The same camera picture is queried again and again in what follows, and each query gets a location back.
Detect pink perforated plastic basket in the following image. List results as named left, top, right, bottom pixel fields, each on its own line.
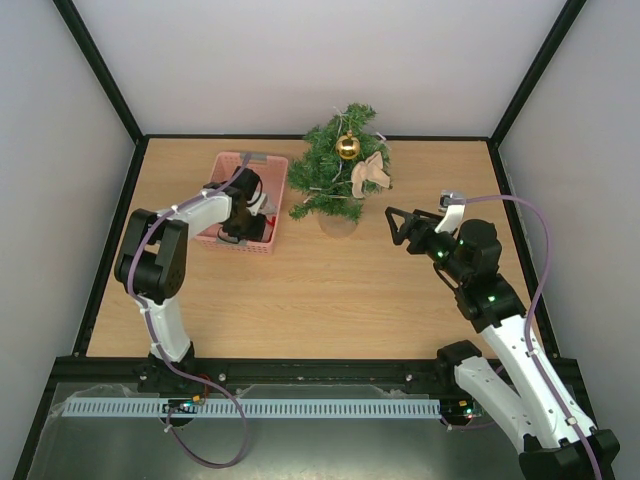
left=195, top=152, right=289, bottom=254

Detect round wooden tree base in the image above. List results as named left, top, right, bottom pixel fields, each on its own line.
left=318, top=213, right=358, bottom=238

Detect small green christmas tree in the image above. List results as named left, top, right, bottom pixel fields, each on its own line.
left=288, top=103, right=392, bottom=224

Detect gold bauble ornament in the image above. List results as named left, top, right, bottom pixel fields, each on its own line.
left=335, top=130, right=361, bottom=161

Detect clear led string lights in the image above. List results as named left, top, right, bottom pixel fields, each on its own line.
left=302, top=103, right=392, bottom=200

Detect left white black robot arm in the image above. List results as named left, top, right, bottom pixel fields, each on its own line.
left=114, top=167, right=268, bottom=363

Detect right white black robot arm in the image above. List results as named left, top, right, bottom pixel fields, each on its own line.
left=385, top=204, right=620, bottom=479

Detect red ribbon bow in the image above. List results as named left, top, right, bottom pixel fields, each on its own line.
left=265, top=215, right=277, bottom=236

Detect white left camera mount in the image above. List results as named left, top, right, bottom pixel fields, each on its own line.
left=247, top=193, right=277, bottom=216

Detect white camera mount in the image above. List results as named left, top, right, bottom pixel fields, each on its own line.
left=435, top=197, right=466, bottom=234
left=247, top=193, right=277, bottom=216

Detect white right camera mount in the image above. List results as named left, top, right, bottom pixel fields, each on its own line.
left=435, top=197, right=466, bottom=234

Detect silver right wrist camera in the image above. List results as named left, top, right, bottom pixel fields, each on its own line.
left=439, top=190, right=466, bottom=209

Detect light blue slotted cable duct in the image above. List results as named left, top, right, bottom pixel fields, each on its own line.
left=61, top=398, right=441, bottom=419

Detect black front frame rail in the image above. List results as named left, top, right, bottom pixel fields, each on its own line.
left=49, top=355, right=551, bottom=396

